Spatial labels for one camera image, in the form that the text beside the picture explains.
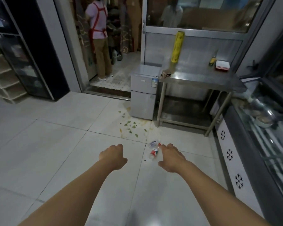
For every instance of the person's right hand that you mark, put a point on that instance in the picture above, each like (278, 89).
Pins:
(172, 159)

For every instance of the person's left hand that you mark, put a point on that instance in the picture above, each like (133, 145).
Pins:
(113, 157)

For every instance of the person's right thumb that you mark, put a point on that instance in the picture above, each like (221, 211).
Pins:
(162, 163)

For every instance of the person's left thumb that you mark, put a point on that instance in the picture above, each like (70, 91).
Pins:
(124, 161)

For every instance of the person's left forearm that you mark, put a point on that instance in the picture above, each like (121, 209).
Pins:
(77, 194)

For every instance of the person's right forearm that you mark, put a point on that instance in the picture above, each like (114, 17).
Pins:
(217, 197)

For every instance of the clear plastic bottle red label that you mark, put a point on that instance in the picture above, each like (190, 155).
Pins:
(154, 152)

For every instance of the scattered green leaf scraps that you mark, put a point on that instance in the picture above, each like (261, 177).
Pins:
(131, 125)

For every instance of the small grey refrigerator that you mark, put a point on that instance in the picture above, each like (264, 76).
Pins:
(144, 91)

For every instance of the stainless steel work table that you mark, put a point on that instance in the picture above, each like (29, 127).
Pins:
(198, 87)

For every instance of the brown crumpled cloth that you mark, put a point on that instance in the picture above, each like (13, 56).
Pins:
(165, 73)

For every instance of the glass food display counter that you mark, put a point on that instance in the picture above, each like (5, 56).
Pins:
(261, 129)

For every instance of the stack of white red plates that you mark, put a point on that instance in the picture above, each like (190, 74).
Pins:
(222, 65)

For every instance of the small dark bottle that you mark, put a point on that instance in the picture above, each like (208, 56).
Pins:
(212, 60)

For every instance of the yellow roll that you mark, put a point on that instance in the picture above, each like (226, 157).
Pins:
(177, 47)

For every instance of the black glass display fridge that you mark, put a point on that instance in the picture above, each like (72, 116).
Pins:
(21, 47)

